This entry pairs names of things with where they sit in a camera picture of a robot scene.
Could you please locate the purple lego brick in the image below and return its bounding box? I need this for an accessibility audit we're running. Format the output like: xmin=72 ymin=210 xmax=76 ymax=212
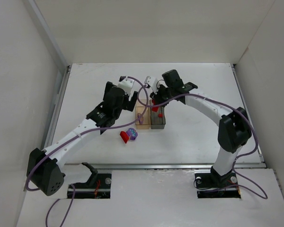
xmin=137 ymin=113 xmax=144 ymax=125

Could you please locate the red lego brick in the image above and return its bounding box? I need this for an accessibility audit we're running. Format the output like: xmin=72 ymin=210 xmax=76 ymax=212
xmin=120 ymin=131 xmax=130 ymax=144
xmin=151 ymin=107 xmax=159 ymax=112

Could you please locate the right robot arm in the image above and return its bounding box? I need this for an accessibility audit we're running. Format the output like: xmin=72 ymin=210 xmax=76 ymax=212
xmin=145 ymin=70 xmax=252 ymax=188

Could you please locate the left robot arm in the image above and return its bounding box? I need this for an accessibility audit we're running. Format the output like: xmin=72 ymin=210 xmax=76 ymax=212
xmin=25 ymin=77 xmax=138 ymax=196

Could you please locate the amber transparent container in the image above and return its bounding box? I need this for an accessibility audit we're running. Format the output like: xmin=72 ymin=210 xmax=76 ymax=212
xmin=135 ymin=101 xmax=151 ymax=130

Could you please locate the purple round lego piece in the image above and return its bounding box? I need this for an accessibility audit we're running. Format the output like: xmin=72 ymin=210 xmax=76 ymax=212
xmin=126 ymin=128 xmax=138 ymax=140

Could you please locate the grey transparent container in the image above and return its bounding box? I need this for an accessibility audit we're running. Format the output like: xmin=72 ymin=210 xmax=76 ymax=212
xmin=150 ymin=106 xmax=166 ymax=130

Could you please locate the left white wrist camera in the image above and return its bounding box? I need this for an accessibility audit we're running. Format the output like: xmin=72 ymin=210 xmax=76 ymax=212
xmin=117 ymin=76 xmax=135 ymax=96

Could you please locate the aluminium left frame post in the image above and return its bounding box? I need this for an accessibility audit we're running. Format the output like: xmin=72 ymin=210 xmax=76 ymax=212
xmin=26 ymin=0 xmax=71 ymax=69

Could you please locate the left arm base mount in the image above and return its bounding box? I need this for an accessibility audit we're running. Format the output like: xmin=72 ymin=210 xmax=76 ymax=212
xmin=64 ymin=162 xmax=112 ymax=199

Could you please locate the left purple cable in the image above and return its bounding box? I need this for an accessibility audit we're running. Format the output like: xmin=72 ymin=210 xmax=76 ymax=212
xmin=25 ymin=75 xmax=149 ymax=227

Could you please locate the purple cable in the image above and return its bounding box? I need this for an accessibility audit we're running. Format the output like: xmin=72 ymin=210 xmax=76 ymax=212
xmin=137 ymin=82 xmax=268 ymax=199
xmin=25 ymin=75 xmax=149 ymax=227

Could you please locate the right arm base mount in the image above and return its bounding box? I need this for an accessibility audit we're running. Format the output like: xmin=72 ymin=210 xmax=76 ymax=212
xmin=194 ymin=172 xmax=241 ymax=199

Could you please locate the aluminium right edge rail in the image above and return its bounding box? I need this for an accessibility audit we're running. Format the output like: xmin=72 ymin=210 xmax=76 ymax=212
xmin=231 ymin=64 xmax=265 ymax=163

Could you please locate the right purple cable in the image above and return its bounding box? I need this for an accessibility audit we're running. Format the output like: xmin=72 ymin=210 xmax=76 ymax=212
xmin=137 ymin=82 xmax=268 ymax=199

